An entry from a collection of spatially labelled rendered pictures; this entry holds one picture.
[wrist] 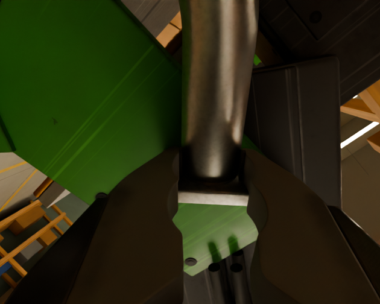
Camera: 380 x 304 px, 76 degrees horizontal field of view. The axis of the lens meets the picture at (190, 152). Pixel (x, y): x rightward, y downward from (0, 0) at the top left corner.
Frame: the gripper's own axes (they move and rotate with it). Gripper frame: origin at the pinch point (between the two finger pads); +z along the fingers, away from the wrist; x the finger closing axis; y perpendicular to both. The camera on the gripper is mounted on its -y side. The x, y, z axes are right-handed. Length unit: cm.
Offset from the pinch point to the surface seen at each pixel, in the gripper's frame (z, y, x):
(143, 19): 59, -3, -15
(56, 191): 14.2, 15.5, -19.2
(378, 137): 44, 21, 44
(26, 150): 2.7, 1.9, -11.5
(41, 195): 14.5, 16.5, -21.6
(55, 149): 2.6, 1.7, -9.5
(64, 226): 419, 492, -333
